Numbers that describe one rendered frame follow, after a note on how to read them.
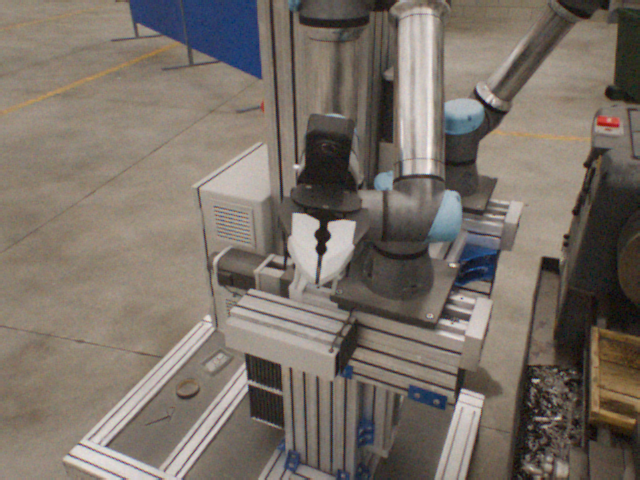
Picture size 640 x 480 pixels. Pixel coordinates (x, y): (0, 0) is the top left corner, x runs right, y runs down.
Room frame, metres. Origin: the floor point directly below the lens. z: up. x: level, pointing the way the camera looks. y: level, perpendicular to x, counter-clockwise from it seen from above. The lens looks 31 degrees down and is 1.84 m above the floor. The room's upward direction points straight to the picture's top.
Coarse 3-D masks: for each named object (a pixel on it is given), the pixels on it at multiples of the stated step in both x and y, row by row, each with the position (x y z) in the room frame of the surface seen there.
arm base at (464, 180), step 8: (472, 160) 1.36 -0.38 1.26; (448, 168) 1.35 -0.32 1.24; (456, 168) 1.34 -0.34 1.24; (464, 168) 1.34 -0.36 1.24; (472, 168) 1.36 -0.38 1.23; (448, 176) 1.34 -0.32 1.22; (456, 176) 1.34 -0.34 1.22; (464, 176) 1.34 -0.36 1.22; (472, 176) 1.35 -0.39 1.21; (448, 184) 1.33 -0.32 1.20; (456, 184) 1.33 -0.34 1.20; (464, 184) 1.35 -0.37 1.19; (472, 184) 1.34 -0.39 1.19; (464, 192) 1.33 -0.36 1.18; (472, 192) 1.34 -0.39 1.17
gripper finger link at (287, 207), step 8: (288, 200) 0.49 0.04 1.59; (280, 208) 0.47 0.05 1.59; (288, 208) 0.47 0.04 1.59; (296, 208) 0.47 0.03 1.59; (304, 208) 0.48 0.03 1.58; (280, 216) 0.45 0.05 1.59; (288, 216) 0.46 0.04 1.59; (280, 224) 0.45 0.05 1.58; (288, 224) 0.44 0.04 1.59; (288, 232) 0.43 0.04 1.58
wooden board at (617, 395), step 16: (592, 336) 1.06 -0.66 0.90; (608, 336) 1.07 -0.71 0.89; (624, 336) 1.06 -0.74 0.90; (592, 352) 1.00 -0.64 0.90; (608, 352) 1.02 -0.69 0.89; (624, 352) 1.02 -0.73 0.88; (592, 368) 0.95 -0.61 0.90; (608, 368) 0.97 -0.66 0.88; (624, 368) 0.97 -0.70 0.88; (592, 384) 0.90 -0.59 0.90; (608, 384) 0.92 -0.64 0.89; (624, 384) 0.92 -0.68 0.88; (592, 400) 0.85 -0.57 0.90; (608, 400) 0.87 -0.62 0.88; (624, 400) 0.87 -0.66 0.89; (592, 416) 0.82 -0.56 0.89; (608, 416) 0.81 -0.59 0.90; (624, 416) 0.81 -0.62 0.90; (624, 432) 0.80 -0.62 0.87
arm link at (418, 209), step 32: (384, 0) 0.90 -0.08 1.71; (416, 0) 0.86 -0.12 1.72; (448, 0) 0.88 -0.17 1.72; (416, 32) 0.83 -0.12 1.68; (416, 64) 0.80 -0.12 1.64; (416, 96) 0.77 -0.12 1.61; (416, 128) 0.74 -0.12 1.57; (416, 160) 0.70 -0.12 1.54; (384, 192) 0.69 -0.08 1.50; (416, 192) 0.67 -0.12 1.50; (448, 192) 0.68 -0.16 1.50; (384, 224) 0.65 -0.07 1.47; (416, 224) 0.65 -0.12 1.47; (448, 224) 0.64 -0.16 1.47
